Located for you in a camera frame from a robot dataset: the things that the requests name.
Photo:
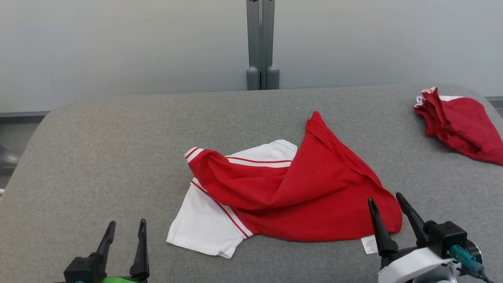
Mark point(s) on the grey curved partition foot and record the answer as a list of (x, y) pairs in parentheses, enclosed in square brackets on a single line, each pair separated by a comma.
[(8, 157)]

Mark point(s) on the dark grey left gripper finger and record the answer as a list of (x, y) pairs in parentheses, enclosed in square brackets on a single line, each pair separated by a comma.
[(141, 255), (107, 243)]

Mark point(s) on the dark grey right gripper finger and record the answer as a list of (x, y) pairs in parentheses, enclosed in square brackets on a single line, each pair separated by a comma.
[(412, 218), (383, 236)]

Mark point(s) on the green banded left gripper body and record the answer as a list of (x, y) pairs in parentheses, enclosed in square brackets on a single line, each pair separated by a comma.
[(122, 280)]

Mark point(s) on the red shirt with white sleeves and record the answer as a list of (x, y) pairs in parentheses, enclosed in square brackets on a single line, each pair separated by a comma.
[(314, 196)]

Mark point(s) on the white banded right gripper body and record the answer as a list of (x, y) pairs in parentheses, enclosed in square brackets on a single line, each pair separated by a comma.
[(412, 265)]

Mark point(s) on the red shorts with white stripe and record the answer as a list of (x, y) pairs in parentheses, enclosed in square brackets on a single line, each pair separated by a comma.
[(463, 122)]

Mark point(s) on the grey double partition post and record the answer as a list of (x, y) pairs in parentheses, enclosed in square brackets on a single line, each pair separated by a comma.
[(262, 43)]

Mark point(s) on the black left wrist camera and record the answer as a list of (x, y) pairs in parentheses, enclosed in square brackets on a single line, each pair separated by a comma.
[(84, 269)]

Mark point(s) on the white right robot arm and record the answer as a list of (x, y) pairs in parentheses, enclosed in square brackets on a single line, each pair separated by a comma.
[(440, 277)]

